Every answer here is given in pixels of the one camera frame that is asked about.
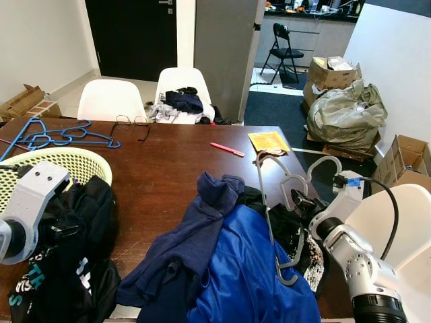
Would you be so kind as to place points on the black Petronas printed shirt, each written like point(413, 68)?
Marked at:
point(74, 269)

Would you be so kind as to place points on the dark clothes pile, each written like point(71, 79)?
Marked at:
point(185, 102)

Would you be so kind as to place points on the small cardboard box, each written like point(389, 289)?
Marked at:
point(404, 161)

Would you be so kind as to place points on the black eyeglasses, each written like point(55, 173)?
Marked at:
point(132, 121)

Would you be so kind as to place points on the black folding chair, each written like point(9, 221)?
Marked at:
point(281, 30)

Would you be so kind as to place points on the grey kitchen counter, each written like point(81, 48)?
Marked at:
point(323, 40)

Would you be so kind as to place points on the flat open cardboard box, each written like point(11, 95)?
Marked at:
point(23, 102)

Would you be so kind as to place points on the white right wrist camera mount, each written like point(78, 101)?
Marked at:
point(343, 198)

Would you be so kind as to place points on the yellow envelope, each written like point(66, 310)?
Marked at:
point(268, 141)

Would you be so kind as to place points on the black door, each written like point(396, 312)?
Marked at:
point(131, 40)

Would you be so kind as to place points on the olive plastic bag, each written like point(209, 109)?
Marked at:
point(347, 118)

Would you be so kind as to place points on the black white patterned garment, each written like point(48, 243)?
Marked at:
point(286, 229)

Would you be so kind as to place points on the royal blue jersey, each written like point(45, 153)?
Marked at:
point(249, 276)

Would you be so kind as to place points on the grey plastic hanger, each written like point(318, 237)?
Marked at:
point(288, 179)

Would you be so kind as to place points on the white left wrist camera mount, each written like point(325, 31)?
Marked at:
point(37, 195)

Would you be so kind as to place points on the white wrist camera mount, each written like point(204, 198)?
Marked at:
point(37, 195)
point(343, 198)

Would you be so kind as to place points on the white shell chair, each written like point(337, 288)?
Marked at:
point(182, 77)
point(111, 101)
point(411, 222)

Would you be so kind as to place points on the pink pen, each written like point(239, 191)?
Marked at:
point(227, 149)

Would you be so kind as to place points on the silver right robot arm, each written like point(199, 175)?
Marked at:
point(363, 269)

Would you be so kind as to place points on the navy blue garment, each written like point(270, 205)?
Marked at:
point(182, 249)

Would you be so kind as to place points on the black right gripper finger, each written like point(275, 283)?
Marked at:
point(305, 196)
point(298, 204)

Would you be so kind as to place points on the green plastic basket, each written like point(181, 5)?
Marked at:
point(74, 165)

